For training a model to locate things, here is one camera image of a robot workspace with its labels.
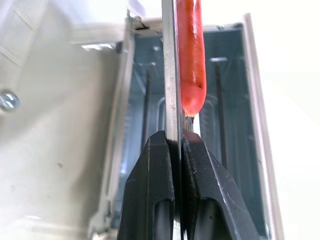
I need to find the red sausage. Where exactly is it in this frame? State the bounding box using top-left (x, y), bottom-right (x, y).
top-left (176, 0), bottom-right (208, 118)

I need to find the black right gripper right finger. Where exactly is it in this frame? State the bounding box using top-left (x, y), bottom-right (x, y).
top-left (180, 131), bottom-right (262, 240)

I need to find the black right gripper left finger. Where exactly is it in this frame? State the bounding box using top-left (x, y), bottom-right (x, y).
top-left (116, 130), bottom-right (181, 240)

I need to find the cream toaster oven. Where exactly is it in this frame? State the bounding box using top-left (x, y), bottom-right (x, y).
top-left (109, 9), bottom-right (286, 240)

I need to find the cream toaster oven door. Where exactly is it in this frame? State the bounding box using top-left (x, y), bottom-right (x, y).
top-left (0, 22), bottom-right (136, 240)

